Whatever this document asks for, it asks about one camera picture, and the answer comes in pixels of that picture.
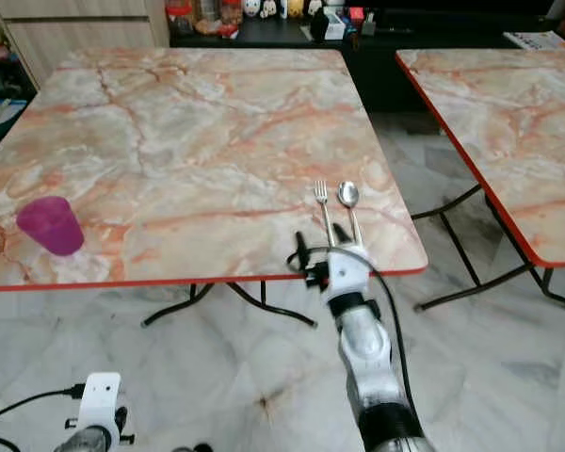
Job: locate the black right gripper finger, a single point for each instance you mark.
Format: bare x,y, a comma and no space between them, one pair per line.
341,236
304,250

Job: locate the silver metal fork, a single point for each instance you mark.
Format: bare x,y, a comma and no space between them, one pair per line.
324,212

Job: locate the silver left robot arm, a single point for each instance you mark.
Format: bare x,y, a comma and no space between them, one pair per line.
89,443

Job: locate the silver metal spoon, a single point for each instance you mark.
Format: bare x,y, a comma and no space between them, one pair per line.
347,194

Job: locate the marble pattern folding table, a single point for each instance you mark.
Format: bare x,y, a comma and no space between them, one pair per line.
508,132
188,160

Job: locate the small white box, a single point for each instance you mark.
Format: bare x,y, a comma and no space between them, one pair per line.
335,25

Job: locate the small red object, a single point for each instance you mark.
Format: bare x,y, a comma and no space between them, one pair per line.
356,16

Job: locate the dark toy figurine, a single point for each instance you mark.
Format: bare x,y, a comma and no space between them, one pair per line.
314,8

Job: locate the yellow toy figurine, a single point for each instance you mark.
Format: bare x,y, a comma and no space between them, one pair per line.
294,8

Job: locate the black and white toy figurine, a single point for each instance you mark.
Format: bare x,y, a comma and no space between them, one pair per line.
269,8

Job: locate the orange filled red lid jar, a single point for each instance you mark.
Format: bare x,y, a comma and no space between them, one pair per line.
232,14

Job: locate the tall clear storage jar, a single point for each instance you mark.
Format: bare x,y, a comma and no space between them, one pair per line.
207,14

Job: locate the purple plastic cup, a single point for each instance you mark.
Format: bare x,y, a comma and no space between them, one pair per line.
50,228

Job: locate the stack of white papers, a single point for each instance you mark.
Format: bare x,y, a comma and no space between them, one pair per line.
0,111

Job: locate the small red lid jar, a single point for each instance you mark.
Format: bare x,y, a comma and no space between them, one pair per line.
180,17

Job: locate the printed paper booklet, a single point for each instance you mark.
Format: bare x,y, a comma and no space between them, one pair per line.
539,40

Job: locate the light wooden cabinet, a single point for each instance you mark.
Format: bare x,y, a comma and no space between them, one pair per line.
85,38

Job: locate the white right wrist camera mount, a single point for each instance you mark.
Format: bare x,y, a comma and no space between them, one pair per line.
348,268

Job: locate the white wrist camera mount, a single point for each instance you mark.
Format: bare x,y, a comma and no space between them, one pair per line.
348,268
102,397

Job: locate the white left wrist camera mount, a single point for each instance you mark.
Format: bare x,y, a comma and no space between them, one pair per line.
102,397

